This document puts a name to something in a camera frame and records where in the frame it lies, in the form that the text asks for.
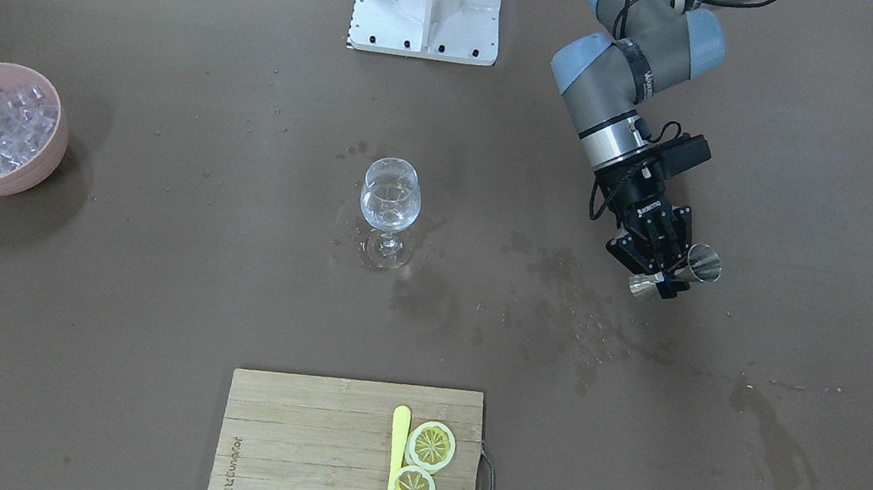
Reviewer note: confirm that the bamboo cutting board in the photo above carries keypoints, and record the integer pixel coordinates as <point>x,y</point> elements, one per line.
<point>302,432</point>

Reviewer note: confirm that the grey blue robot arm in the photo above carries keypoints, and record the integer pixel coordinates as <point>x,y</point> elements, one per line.
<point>645,47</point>

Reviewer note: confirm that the clear wine glass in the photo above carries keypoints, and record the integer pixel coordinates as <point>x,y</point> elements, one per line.
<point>390,203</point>

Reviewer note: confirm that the yellow plastic knife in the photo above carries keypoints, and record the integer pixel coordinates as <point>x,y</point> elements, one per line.
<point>399,432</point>

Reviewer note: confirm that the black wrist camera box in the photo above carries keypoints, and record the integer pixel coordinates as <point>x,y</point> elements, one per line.
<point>669,158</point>

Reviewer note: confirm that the upper lemon slice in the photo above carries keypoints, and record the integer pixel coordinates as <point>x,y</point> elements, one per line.
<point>430,446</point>

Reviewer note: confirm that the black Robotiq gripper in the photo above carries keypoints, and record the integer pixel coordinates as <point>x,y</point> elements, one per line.
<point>636,198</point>

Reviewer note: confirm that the steel double jigger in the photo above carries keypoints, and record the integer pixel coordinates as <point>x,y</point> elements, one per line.
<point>701,264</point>

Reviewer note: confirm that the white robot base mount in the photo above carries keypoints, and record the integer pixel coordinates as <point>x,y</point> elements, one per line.
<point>460,31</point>

